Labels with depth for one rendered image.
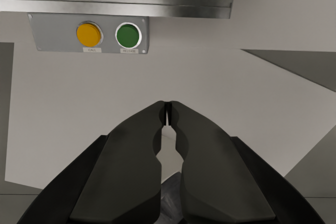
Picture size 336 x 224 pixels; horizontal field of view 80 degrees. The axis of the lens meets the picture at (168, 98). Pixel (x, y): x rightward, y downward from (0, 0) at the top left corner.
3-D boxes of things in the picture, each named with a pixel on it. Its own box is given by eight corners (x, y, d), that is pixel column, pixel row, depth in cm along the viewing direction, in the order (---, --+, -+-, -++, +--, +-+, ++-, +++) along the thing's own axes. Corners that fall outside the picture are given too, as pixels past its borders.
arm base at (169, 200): (166, 191, 64) (188, 219, 60) (128, 222, 52) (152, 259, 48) (187, 163, 56) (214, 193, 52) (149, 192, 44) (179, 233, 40)
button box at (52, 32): (149, 46, 44) (147, 55, 39) (51, 44, 44) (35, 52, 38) (149, 12, 41) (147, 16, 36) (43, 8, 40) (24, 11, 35)
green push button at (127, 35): (140, 45, 39) (139, 48, 37) (119, 45, 39) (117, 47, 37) (139, 24, 37) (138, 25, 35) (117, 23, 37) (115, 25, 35)
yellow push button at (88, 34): (103, 44, 39) (100, 47, 37) (82, 44, 39) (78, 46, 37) (100, 22, 37) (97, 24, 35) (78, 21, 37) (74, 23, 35)
